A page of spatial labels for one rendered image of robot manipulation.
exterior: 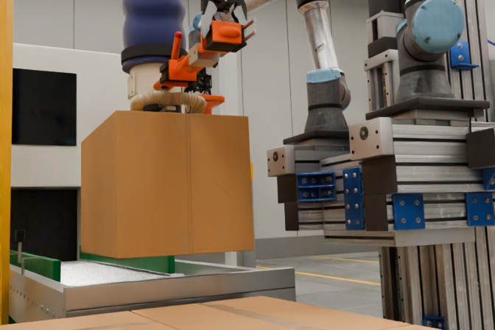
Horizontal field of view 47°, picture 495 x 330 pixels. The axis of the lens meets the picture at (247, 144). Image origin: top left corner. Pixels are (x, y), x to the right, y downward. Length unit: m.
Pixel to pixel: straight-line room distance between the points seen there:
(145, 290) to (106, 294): 0.11
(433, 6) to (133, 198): 0.90
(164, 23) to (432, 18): 0.90
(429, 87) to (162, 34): 0.87
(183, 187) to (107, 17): 9.78
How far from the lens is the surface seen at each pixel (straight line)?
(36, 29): 11.06
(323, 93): 1.94
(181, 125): 1.65
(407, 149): 1.43
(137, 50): 1.90
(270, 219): 11.62
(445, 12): 1.43
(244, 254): 2.39
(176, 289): 1.67
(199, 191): 1.64
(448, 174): 1.50
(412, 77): 1.53
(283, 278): 1.83
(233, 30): 1.37
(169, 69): 1.69
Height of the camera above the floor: 0.76
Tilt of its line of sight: 8 degrees up
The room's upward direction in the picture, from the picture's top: 2 degrees counter-clockwise
